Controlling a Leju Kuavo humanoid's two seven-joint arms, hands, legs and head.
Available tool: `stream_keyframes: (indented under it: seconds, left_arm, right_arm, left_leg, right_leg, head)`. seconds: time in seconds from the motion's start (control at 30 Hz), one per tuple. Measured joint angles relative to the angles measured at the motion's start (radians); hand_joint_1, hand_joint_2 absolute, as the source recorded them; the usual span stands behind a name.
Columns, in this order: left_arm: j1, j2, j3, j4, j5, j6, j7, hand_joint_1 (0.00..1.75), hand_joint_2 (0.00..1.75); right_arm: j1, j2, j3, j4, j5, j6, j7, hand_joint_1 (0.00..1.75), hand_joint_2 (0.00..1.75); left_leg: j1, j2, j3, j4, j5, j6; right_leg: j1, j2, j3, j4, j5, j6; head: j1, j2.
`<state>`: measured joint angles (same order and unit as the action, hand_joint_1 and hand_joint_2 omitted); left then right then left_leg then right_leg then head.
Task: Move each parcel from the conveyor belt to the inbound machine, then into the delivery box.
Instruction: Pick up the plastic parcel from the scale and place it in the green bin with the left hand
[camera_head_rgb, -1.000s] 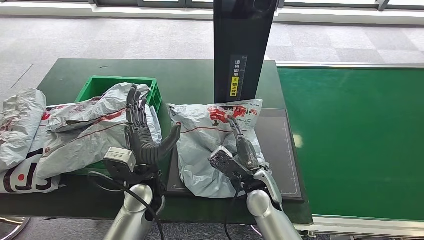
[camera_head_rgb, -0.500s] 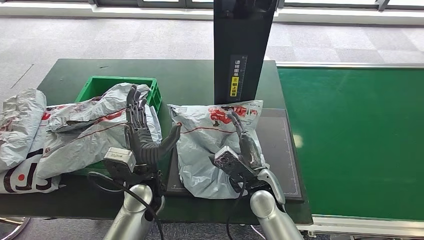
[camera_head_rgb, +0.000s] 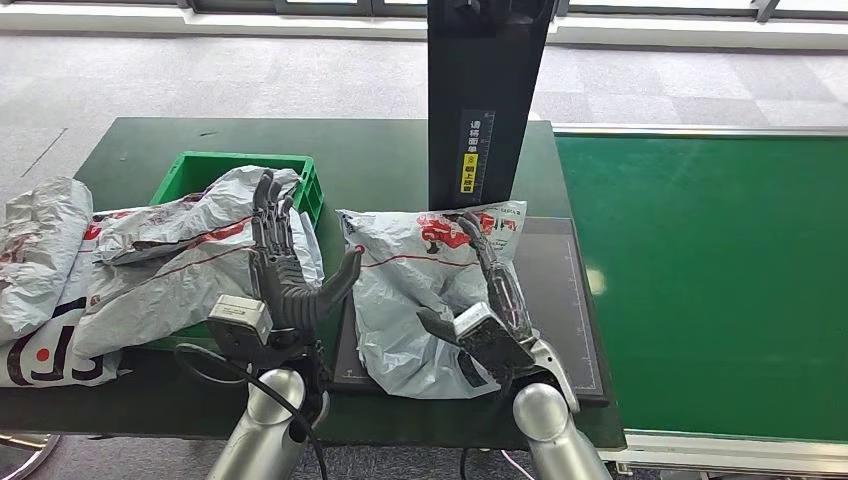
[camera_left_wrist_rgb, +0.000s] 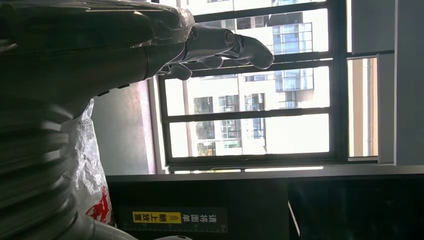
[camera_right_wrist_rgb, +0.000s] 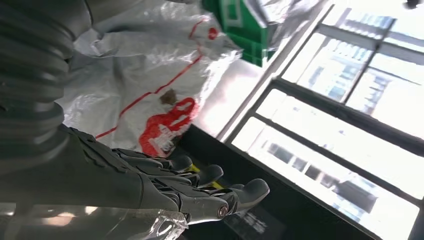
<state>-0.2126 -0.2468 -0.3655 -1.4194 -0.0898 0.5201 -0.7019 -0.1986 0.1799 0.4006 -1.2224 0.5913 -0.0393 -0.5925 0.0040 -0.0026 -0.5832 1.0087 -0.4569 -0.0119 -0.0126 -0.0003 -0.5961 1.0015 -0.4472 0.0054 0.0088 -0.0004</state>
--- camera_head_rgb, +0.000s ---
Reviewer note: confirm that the white window sill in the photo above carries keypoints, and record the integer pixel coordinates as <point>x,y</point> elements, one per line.
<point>199,26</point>

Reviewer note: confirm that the grey parcel bag red print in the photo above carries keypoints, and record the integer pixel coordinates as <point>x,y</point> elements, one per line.
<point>166,291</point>

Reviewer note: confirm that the crumpled grey parcel bag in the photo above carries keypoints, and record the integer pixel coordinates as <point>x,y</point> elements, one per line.
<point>40,252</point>

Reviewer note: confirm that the green plastic crate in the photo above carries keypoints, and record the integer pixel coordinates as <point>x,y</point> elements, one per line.
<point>199,173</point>

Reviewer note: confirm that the metal chair base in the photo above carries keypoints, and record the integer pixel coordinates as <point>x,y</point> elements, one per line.
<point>50,450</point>

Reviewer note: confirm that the black inbound scanner machine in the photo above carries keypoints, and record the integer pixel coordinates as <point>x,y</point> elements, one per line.
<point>556,298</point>

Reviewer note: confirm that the white bag black letters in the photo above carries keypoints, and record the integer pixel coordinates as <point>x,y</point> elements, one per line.
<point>40,361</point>

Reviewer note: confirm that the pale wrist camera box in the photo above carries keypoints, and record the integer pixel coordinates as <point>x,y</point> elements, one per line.
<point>238,318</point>
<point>490,344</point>

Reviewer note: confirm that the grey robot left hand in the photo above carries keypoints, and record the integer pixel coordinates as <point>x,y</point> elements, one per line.
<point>285,291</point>

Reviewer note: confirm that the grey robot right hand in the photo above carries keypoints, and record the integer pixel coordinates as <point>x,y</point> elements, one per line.
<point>507,291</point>

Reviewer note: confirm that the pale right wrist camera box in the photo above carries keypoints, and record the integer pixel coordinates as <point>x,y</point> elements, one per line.
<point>490,344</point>

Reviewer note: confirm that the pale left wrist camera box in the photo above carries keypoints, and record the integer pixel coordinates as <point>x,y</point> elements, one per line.
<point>238,318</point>

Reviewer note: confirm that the dark window frame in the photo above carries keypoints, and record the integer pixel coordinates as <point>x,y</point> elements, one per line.
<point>331,8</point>

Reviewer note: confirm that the large grey parcel black logo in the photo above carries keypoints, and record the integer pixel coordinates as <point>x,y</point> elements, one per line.
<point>397,298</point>

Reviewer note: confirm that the green conveyor belt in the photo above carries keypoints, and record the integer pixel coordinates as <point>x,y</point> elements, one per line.
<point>715,265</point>

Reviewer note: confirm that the black yellow label sticker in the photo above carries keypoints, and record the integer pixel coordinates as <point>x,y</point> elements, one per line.
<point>469,166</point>

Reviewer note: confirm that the dark green table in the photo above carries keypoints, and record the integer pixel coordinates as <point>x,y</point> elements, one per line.
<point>371,166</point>

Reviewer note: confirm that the grey parcel dark red print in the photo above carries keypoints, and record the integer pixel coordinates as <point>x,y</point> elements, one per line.
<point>192,212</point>

